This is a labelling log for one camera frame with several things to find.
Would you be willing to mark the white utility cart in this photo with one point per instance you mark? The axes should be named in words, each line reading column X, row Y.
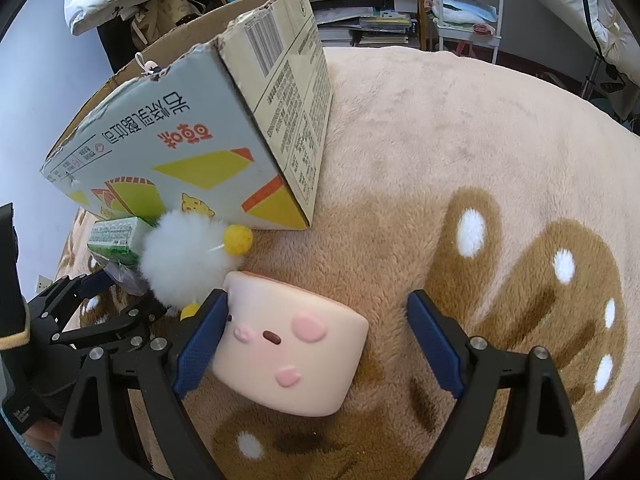
column 466, row 26

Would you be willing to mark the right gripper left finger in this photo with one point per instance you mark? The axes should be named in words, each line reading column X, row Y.
column 100, row 438

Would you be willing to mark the left hand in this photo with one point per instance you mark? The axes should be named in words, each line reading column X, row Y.
column 43, row 436

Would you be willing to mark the beige hanging coat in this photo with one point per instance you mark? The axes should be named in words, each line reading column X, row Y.
column 155, row 18

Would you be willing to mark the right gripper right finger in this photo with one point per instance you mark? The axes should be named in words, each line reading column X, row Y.
column 538, row 438

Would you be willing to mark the pile of papers and magazines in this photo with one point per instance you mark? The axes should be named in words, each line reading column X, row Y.
column 366, row 23

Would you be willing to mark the beige brown patterned blanket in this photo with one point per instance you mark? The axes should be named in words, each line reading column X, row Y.
column 513, row 203

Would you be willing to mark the white fluffy chick plush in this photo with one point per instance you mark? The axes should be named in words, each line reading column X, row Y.
column 187, row 255

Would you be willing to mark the green tissue pack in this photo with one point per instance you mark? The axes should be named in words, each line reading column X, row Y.
column 119, row 240

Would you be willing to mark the cardboard box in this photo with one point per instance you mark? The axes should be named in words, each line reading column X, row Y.
column 225, row 115

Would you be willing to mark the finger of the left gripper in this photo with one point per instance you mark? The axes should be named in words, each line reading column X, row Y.
column 57, row 304
column 132, row 321

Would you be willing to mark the pink swiss roll plush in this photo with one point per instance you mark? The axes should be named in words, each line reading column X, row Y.
column 287, row 349

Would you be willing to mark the cream office chair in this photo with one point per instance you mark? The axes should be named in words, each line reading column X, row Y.
column 603, row 28

